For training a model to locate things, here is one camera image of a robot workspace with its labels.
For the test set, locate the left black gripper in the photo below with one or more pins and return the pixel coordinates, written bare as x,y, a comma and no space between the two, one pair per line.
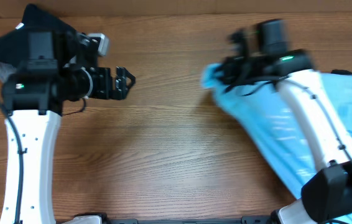
120,91

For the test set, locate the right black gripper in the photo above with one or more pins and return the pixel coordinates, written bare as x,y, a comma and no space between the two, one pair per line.
229,67

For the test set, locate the light blue printed t-shirt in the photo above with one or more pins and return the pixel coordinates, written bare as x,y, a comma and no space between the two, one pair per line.
273,127

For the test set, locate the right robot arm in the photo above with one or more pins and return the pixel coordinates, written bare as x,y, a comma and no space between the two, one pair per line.
327,196

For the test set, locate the black garment at right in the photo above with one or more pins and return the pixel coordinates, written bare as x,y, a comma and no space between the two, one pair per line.
341,72

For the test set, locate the folded black shirt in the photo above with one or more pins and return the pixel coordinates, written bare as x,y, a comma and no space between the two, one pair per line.
15,46

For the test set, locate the folded grey shirt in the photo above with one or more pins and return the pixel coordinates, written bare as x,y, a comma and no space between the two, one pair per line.
5,71

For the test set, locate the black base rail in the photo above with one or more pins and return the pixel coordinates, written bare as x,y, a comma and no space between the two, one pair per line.
255,219

